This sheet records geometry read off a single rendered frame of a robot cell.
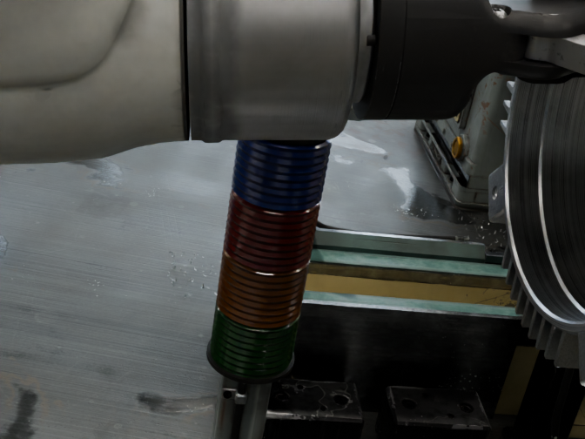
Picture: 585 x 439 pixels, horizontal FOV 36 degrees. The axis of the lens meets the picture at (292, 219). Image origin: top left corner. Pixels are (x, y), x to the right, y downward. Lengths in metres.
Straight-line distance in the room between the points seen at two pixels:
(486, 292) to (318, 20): 0.82
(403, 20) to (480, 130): 1.15
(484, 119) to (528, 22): 1.13
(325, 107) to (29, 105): 0.09
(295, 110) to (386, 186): 1.21
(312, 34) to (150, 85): 0.05
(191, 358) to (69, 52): 0.78
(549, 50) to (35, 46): 0.16
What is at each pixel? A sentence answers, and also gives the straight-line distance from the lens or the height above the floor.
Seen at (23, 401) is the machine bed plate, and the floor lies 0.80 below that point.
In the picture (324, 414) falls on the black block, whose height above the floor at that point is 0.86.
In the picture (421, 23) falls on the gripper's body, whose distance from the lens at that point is 0.29.
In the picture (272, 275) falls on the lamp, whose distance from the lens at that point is 0.58.
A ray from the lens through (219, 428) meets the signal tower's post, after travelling 0.69.
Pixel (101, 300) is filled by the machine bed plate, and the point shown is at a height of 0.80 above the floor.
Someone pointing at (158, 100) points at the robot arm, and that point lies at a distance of 0.29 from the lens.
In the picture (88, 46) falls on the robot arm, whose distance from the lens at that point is 0.27.
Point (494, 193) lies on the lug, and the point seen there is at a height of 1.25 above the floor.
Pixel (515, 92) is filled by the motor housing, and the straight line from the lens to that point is 0.43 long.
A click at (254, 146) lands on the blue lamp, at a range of 0.55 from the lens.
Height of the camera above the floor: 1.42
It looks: 28 degrees down
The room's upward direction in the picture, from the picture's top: 10 degrees clockwise
